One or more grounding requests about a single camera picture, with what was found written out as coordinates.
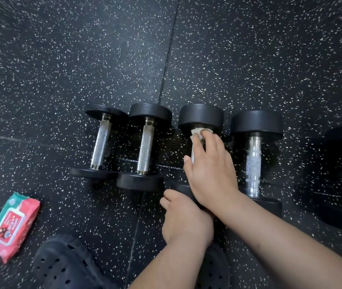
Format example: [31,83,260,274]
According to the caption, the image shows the black dumbbell gold collars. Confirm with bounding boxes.
[117,102,173,192]

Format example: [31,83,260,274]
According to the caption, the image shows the black dumbbell shiny handle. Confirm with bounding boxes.
[230,110,283,219]

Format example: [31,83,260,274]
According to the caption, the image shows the person's black left clog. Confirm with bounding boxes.
[32,234,118,289]

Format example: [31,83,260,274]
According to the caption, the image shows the person's black clog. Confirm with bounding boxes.
[195,244,230,289]
[32,234,118,289]

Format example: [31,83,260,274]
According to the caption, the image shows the red and green wipes packet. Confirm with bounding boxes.
[0,192,41,265]

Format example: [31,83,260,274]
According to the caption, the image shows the small black dumbbell thin plates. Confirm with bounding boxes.
[69,104,128,181]

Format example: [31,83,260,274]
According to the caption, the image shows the person's right forearm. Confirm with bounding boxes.
[215,192,342,289]

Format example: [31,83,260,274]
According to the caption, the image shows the person's black right clog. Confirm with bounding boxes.
[195,244,230,289]

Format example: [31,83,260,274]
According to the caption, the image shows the person's left forearm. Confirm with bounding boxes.
[129,237,213,289]

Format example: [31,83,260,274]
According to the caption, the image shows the person's right hand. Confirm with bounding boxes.
[184,130,244,218]

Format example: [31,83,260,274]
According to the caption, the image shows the person's left hand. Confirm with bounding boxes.
[160,189,215,247]

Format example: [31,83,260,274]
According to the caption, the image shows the white wet wipe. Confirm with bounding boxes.
[190,127,214,142]

